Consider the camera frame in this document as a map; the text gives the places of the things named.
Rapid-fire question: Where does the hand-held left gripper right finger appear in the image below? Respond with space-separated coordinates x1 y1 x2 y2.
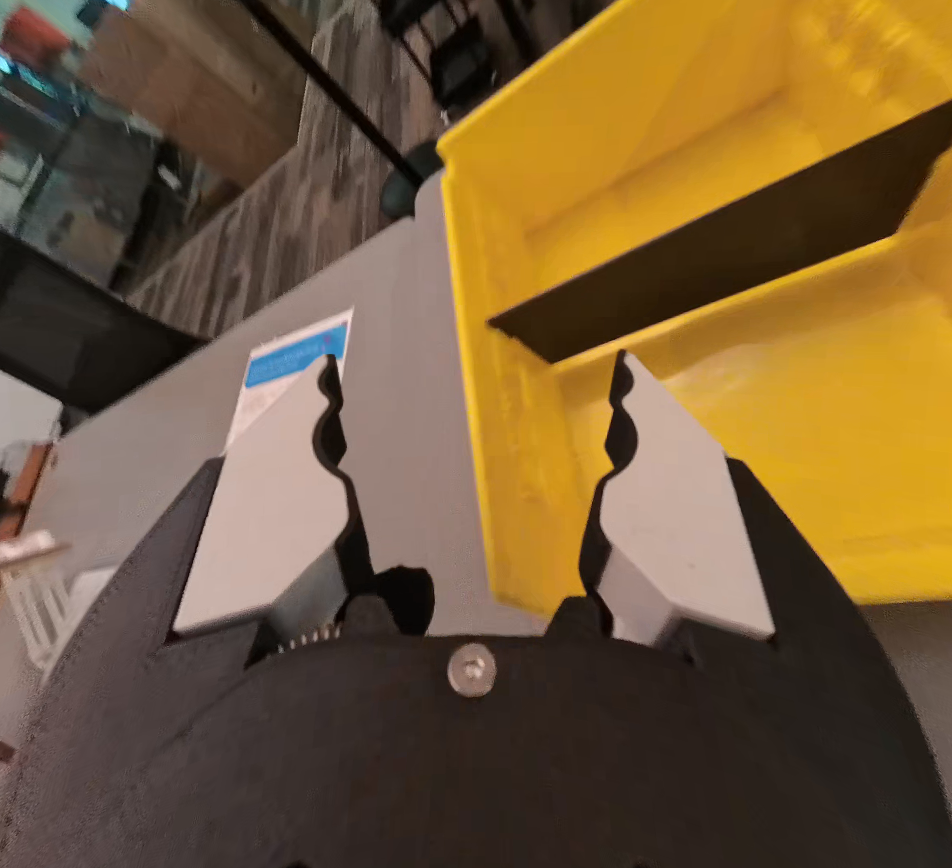
580 351 774 642

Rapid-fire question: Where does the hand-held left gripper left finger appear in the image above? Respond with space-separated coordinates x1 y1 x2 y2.
173 353 376 649

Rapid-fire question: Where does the yellow plastic bin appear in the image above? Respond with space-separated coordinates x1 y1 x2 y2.
437 0 952 605

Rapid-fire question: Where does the white paper sheet blue stripe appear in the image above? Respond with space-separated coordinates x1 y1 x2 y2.
223 306 354 456

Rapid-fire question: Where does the brown wooden desk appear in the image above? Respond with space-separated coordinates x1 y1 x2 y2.
0 440 55 540

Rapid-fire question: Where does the black bin divider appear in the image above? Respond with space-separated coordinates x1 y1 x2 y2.
487 98 952 363

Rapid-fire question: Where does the white tablet stand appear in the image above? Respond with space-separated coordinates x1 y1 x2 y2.
0 529 113 686

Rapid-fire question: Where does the black office chair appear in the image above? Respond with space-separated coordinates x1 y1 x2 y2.
0 232 203 414

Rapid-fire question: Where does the black pole stand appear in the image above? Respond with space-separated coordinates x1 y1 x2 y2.
158 0 449 220

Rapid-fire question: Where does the brown cardboard box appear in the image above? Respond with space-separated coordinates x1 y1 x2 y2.
78 0 313 188

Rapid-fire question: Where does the orange red object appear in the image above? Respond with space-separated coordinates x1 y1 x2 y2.
0 5 68 62

